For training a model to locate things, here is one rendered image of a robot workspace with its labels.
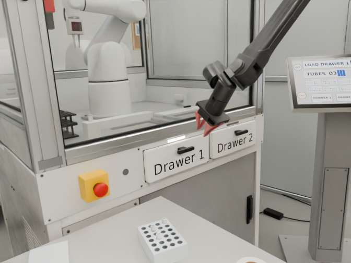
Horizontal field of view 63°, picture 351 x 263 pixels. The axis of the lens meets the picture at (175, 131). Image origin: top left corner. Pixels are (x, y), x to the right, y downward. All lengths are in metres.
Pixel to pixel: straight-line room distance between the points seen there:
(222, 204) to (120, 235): 0.63
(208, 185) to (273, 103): 1.50
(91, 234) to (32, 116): 0.35
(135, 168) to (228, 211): 0.60
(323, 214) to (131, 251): 1.29
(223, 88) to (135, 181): 0.41
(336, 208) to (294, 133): 0.91
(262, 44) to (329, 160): 1.00
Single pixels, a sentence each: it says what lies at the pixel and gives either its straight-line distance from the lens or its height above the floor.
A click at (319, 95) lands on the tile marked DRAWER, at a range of 1.54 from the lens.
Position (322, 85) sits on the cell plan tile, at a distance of 1.58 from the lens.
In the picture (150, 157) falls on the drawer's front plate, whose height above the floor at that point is 0.91.
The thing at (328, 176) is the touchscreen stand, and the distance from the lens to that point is 1.75.
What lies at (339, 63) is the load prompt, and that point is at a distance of 1.68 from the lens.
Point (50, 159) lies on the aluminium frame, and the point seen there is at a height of 0.98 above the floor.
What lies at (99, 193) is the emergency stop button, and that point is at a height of 0.87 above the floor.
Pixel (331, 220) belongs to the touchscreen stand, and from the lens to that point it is 1.87.
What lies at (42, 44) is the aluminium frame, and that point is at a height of 1.26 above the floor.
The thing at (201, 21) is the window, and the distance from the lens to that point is 1.11.
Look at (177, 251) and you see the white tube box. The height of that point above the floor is 0.79.
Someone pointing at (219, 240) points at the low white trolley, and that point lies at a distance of 0.78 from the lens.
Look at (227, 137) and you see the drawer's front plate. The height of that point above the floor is 0.89.
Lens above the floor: 1.21
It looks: 14 degrees down
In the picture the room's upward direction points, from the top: 3 degrees counter-clockwise
